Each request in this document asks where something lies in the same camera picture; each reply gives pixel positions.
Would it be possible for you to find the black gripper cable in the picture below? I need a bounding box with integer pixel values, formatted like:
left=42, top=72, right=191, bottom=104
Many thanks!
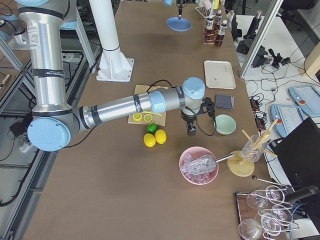
left=194, top=97, right=217, bottom=137

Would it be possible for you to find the aluminium frame post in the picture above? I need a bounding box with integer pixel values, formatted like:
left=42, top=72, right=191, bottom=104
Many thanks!
left=239, top=0, right=283, bottom=79

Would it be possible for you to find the green lime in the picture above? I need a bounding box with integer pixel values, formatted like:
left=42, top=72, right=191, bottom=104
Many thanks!
left=146, top=123, right=158, bottom=134

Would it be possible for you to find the wooden cutting board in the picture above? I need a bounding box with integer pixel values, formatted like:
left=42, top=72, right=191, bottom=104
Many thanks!
left=127, top=84, right=169, bottom=126

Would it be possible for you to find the pink bowl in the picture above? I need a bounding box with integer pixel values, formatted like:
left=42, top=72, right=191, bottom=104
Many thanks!
left=178, top=146, right=219, bottom=186

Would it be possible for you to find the clear glass cup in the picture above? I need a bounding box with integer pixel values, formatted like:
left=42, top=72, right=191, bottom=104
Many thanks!
left=241, top=135, right=268, bottom=162

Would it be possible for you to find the blue teach pendant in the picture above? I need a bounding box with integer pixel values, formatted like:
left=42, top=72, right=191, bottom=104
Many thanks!
left=270, top=104, right=307, bottom=137
left=288, top=85, right=320, bottom=117

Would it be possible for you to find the wine glass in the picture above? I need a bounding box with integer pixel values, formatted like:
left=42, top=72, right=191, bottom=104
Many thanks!
left=238, top=218, right=263, bottom=240
left=246, top=187, right=273, bottom=210
left=265, top=185, right=285, bottom=205
left=258, top=204, right=293, bottom=236

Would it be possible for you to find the dark grey folded cloth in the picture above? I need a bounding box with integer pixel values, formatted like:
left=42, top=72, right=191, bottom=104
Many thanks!
left=215, top=93, right=235, bottom=110

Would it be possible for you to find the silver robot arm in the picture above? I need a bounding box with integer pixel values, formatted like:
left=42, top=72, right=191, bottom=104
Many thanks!
left=17, top=0, right=205, bottom=152

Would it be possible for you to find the black laptop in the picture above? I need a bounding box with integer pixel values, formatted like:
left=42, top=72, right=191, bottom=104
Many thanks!
left=269, top=117, right=320, bottom=187

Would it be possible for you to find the metal ice scoop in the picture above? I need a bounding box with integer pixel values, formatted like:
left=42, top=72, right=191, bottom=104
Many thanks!
left=189, top=153, right=234, bottom=175

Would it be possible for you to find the pile of clear ice cubes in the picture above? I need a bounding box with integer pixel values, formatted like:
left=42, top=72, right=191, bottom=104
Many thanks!
left=180, top=152, right=218, bottom=184

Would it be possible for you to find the copper wire bottle rack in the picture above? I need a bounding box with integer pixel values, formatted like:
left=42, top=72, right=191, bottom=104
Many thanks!
left=202, top=14, right=221, bottom=45

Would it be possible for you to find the blue plate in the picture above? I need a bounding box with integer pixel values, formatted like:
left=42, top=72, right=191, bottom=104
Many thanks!
left=166, top=16, right=192, bottom=32

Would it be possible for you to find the lemon half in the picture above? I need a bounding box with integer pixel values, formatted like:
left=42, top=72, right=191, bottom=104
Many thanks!
left=143, top=113, right=153, bottom=123
left=132, top=112, right=143, bottom=122

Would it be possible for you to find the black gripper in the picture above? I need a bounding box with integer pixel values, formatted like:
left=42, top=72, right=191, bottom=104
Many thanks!
left=180, top=107, right=199, bottom=137

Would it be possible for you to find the cream plastic tray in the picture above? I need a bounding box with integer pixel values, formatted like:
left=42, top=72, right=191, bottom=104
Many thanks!
left=204, top=60, right=236, bottom=90

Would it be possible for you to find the dark syrup bottle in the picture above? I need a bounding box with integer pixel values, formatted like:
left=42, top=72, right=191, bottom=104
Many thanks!
left=214, top=20, right=228, bottom=46
left=204, top=15, right=215, bottom=43

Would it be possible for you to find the mint green bowl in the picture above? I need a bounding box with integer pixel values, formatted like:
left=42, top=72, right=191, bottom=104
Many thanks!
left=215, top=114, right=237, bottom=135

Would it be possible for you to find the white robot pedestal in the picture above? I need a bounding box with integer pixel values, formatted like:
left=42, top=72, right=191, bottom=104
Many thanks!
left=89, top=0, right=134, bottom=83

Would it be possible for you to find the wooden glass tray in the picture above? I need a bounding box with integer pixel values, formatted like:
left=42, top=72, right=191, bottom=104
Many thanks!
left=235, top=192, right=300, bottom=240

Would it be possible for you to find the yellow lemon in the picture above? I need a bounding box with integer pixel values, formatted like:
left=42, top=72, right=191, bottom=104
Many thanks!
left=154, top=129, right=167, bottom=145
left=143, top=133, right=156, bottom=148

